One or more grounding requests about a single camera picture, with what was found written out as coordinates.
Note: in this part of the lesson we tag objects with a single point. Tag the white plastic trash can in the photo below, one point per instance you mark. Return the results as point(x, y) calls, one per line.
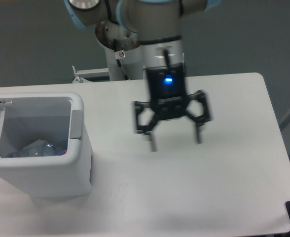
point(54, 117)

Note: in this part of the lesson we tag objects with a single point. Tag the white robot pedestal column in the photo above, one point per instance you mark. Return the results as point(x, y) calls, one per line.
point(113, 37)

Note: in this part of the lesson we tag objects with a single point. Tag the clear blue plastic bottle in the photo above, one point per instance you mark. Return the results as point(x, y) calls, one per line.
point(41, 148)

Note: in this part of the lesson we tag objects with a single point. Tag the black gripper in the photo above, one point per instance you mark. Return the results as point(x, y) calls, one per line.
point(169, 100)

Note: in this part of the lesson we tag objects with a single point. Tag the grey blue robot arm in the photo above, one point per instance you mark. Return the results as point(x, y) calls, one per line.
point(157, 26)

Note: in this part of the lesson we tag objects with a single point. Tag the white metal base frame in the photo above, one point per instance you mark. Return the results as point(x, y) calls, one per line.
point(90, 72)

